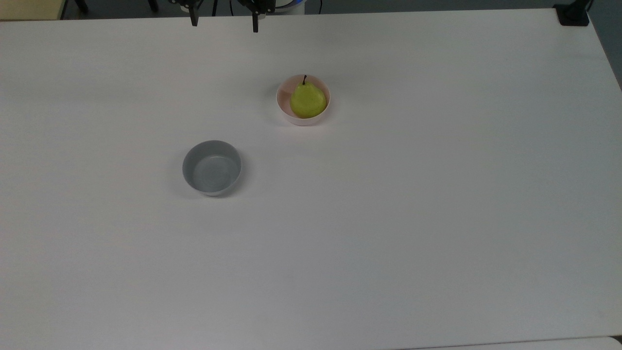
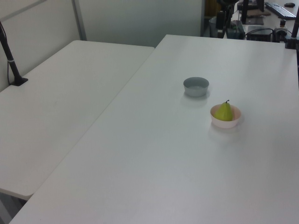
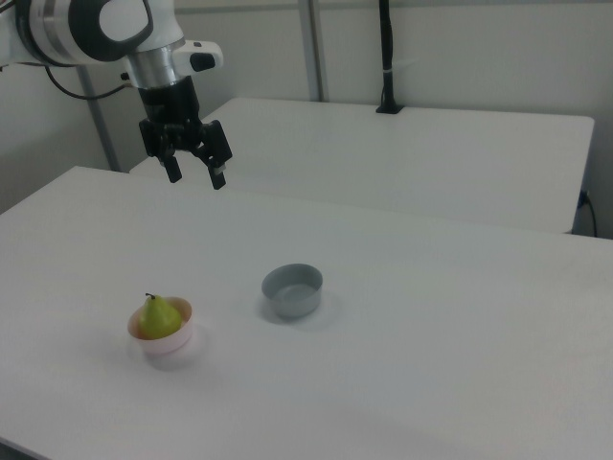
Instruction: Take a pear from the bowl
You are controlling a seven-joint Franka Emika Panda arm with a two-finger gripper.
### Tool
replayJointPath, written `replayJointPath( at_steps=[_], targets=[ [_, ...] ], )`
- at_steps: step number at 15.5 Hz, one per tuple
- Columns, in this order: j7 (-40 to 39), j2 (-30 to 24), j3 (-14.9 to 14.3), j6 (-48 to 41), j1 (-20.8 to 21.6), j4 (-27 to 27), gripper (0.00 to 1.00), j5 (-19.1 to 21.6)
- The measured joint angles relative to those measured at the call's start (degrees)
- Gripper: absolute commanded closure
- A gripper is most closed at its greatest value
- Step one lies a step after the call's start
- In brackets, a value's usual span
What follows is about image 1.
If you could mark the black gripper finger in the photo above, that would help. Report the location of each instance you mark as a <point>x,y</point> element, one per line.
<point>255,23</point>
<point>195,18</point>

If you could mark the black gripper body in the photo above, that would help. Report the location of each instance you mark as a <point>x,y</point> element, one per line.
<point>252,5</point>

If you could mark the green pear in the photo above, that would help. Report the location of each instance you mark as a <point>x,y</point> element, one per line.
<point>307,101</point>

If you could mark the pink bowl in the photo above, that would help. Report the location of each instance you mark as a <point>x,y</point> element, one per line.
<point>285,111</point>

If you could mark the grey bowl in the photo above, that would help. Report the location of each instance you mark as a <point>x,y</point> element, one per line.
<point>212,169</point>

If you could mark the black chair leg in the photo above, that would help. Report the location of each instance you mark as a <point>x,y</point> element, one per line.
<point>153,5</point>
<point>81,5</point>

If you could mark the beige cabinet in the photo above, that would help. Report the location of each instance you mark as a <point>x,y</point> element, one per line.
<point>29,8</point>

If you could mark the black table clamp mount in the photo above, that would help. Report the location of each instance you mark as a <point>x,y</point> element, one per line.
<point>572,15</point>

